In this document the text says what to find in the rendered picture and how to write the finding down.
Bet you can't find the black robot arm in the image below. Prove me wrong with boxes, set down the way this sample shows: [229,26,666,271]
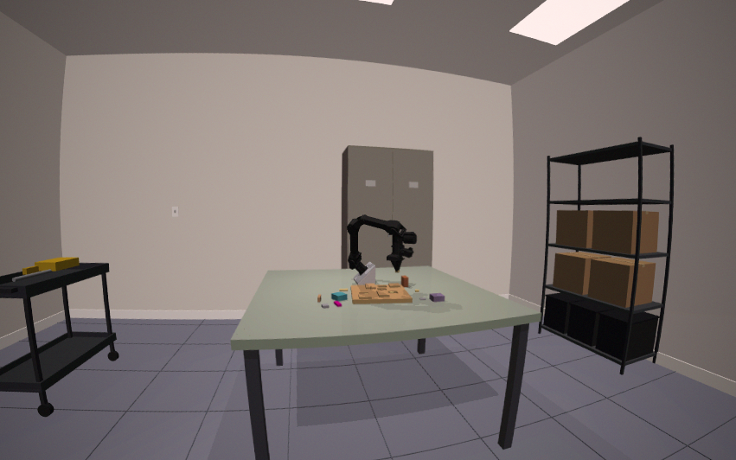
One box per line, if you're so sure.
[347,214,417,275]

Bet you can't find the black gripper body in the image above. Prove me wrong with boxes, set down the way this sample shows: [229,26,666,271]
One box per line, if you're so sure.
[387,243,404,261]

